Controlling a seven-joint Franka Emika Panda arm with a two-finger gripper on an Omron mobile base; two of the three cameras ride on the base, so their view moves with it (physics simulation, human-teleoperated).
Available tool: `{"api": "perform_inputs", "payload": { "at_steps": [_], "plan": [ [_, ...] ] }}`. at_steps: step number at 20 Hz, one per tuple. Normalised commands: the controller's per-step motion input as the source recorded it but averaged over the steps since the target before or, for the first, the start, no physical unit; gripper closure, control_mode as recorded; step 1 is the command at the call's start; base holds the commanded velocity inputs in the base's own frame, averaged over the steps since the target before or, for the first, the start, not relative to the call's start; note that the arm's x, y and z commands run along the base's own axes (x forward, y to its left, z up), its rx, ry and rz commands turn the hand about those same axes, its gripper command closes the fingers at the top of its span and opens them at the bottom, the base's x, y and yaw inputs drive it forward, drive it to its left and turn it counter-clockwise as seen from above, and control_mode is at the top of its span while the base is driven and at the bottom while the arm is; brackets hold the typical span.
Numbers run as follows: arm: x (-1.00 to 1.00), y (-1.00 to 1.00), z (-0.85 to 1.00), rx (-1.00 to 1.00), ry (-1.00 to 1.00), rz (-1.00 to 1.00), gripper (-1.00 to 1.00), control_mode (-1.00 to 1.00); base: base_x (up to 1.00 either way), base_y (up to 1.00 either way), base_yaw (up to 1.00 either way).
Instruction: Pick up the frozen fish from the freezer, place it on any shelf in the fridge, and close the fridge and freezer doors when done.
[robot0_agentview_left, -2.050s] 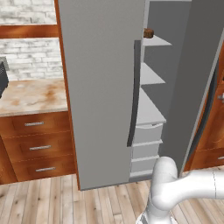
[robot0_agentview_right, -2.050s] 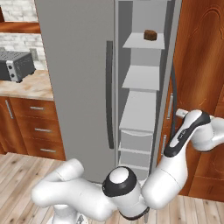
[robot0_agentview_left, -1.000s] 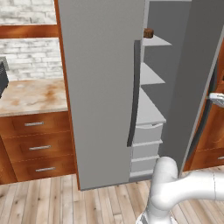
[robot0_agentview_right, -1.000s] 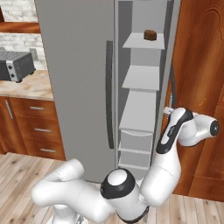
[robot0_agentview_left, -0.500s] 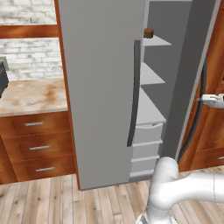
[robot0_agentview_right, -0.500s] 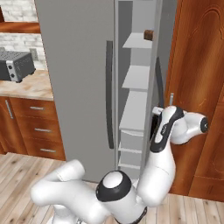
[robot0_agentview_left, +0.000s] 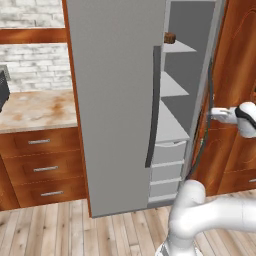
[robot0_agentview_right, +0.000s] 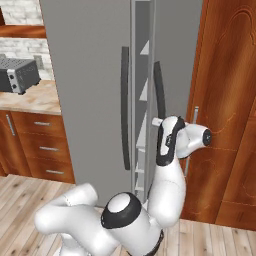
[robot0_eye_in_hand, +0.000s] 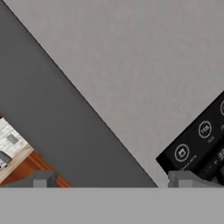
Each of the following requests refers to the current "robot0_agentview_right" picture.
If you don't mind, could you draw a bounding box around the silver drawer handle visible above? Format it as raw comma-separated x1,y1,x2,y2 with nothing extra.
38,145,60,153
33,120,52,127
45,168,65,176

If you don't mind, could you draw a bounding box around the grey toaster oven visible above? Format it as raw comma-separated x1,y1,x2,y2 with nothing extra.
0,56,42,96

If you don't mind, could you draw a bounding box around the silver tall cabinet handle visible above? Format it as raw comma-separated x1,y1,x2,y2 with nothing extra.
184,105,200,178

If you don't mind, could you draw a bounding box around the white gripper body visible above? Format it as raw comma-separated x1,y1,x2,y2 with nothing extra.
151,116,165,128

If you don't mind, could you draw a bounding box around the plain brown wooden cabinet door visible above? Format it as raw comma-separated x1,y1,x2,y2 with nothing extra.
214,113,256,232

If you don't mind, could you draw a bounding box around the wide grey fridge door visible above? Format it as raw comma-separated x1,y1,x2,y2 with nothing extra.
39,0,135,208

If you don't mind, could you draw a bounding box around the silver cupboard door handle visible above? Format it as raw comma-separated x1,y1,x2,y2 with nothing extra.
5,113,17,137

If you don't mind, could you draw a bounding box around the tall brown wooden cabinet door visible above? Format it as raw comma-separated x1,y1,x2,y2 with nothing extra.
180,0,256,225

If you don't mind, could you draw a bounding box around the narrow grey fridge door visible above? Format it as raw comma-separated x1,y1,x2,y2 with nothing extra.
145,0,204,201

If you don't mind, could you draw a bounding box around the grey wall socket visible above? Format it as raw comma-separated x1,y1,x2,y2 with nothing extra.
33,54,45,71

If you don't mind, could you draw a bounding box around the brown wooden drawer front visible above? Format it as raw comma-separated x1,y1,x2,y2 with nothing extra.
18,132,71,163
25,156,76,185
10,111,67,139

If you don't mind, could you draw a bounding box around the short dark door handle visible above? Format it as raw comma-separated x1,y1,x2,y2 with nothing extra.
152,60,167,121

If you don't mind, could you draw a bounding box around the brown wooden cupboard door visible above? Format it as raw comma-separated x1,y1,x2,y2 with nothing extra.
0,109,33,178

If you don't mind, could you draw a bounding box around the brown wooden wall cupboard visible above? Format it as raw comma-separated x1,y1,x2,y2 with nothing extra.
0,6,47,39

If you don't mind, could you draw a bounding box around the grey side-by-side fridge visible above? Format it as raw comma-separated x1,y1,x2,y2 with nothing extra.
39,0,204,208

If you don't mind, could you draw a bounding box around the long dark door handle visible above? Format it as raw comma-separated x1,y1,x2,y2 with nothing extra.
120,45,132,171

